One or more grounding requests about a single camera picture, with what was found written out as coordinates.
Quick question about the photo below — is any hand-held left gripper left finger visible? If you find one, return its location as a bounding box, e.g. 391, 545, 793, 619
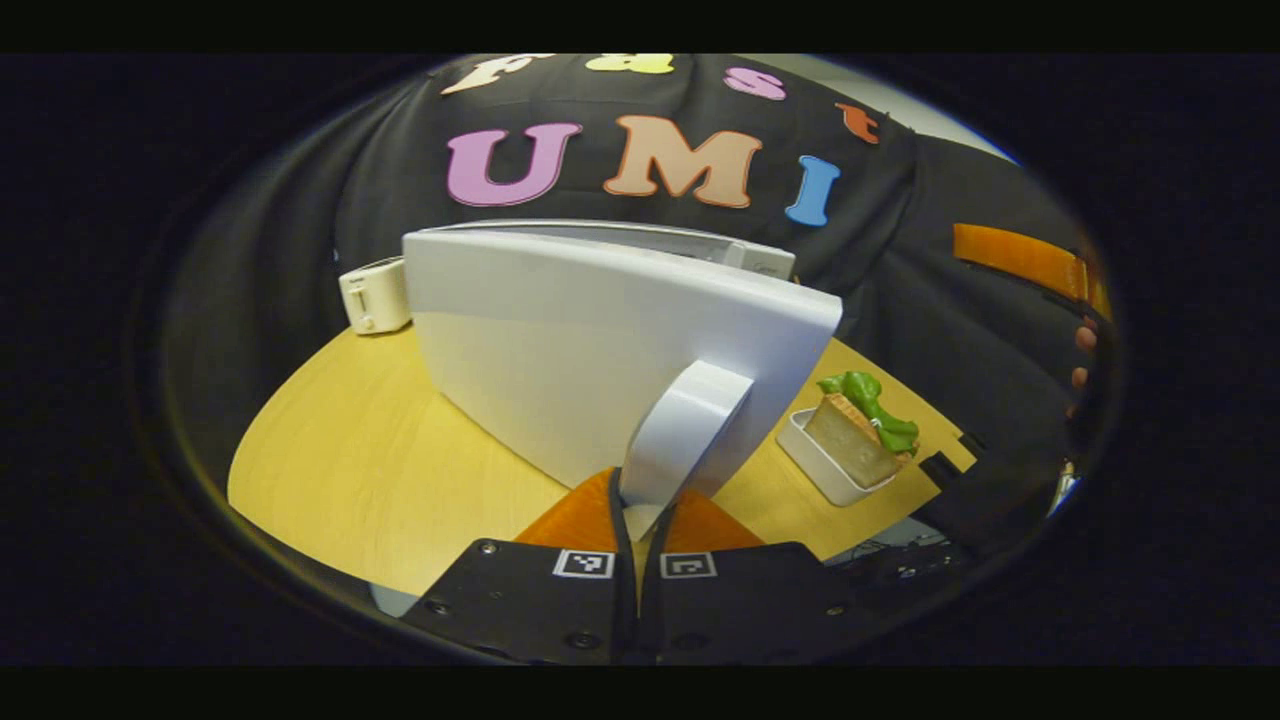
400, 468, 641, 666

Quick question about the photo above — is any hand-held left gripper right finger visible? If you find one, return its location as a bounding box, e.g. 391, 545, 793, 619
640, 488, 881, 666

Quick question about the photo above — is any toast sandwich with lettuce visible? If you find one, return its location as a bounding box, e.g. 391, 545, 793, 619
805, 372, 921, 489

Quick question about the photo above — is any white microwave oven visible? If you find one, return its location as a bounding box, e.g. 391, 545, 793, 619
402, 220, 844, 541

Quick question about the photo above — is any white plastic tray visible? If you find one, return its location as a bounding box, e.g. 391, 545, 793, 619
776, 408, 901, 507

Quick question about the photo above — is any white toaster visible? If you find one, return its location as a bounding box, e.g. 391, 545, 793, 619
338, 257, 413, 335

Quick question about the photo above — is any black backdrop cloth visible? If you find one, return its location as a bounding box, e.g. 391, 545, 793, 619
165, 54, 1111, 561

